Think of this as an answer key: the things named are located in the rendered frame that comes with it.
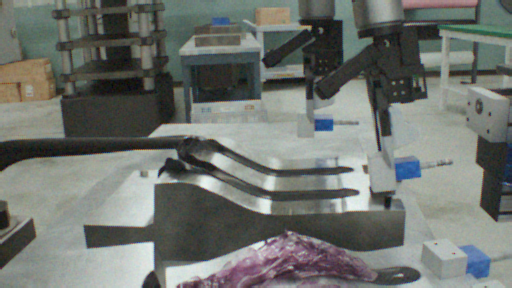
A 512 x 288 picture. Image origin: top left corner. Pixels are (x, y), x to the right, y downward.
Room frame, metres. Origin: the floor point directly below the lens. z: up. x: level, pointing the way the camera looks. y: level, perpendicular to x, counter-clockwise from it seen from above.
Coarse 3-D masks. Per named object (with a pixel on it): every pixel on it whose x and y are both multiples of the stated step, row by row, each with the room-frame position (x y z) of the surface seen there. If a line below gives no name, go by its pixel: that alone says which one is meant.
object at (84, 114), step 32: (64, 0) 4.42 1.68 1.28; (128, 0) 5.75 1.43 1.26; (160, 0) 5.48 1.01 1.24; (64, 32) 4.39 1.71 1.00; (96, 32) 5.45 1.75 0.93; (128, 32) 5.65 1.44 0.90; (160, 32) 5.21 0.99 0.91; (64, 64) 4.39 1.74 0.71; (96, 64) 5.11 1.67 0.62; (128, 64) 4.95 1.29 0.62; (160, 64) 4.86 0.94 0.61; (64, 96) 4.37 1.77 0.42; (96, 96) 4.41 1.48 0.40; (128, 96) 4.37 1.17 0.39; (160, 96) 4.47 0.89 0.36; (64, 128) 4.35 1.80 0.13; (96, 128) 4.35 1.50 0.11; (128, 128) 4.37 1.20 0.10
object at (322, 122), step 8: (304, 112) 1.00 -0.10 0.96; (304, 120) 1.00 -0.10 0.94; (320, 120) 1.00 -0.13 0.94; (328, 120) 0.99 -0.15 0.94; (336, 120) 1.01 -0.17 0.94; (344, 120) 1.01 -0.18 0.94; (352, 120) 1.01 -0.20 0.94; (304, 128) 1.00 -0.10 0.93; (312, 128) 0.99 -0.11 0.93; (320, 128) 1.00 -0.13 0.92; (328, 128) 0.99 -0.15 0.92; (304, 136) 1.00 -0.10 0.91; (312, 136) 0.99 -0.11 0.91
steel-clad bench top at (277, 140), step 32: (160, 128) 1.54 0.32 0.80; (192, 128) 1.52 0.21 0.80; (224, 128) 1.51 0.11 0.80; (256, 128) 1.49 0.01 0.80; (288, 128) 1.48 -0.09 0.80; (352, 128) 1.45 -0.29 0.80; (128, 160) 1.21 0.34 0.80; (160, 160) 1.20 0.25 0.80; (96, 192) 0.99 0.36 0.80; (64, 224) 0.83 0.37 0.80; (416, 224) 0.78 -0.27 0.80; (32, 256) 0.71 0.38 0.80
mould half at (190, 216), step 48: (240, 144) 0.93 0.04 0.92; (144, 192) 0.83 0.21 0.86; (192, 192) 0.68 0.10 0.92; (240, 192) 0.71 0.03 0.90; (96, 240) 0.70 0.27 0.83; (144, 240) 0.69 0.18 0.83; (192, 240) 0.68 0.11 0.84; (240, 240) 0.67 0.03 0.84; (336, 240) 0.66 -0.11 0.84; (384, 240) 0.65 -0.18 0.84
